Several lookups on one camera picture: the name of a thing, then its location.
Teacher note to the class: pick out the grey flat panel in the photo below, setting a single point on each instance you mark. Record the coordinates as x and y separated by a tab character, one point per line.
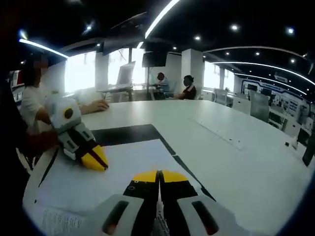
259	107

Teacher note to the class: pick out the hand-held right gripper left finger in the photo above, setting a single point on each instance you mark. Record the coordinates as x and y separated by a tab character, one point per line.
140	204

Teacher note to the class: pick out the grey tilted panel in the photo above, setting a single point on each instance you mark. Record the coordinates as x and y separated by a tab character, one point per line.
125	73

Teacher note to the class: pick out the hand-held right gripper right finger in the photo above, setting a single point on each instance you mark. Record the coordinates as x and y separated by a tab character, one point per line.
182	209

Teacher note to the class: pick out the long ceiling light strip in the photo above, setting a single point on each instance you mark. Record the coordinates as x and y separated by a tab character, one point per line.
160	18

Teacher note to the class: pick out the small white desk object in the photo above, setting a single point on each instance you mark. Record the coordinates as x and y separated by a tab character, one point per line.
295	143

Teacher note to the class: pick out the white bound document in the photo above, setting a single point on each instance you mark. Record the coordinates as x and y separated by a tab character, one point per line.
123	162

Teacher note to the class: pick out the black monitor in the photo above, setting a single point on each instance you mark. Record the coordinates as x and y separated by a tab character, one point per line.
153	60

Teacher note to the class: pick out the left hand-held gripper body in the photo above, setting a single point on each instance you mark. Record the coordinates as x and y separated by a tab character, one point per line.
60	115

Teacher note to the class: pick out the grey side table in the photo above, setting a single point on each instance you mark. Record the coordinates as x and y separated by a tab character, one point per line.
115	89

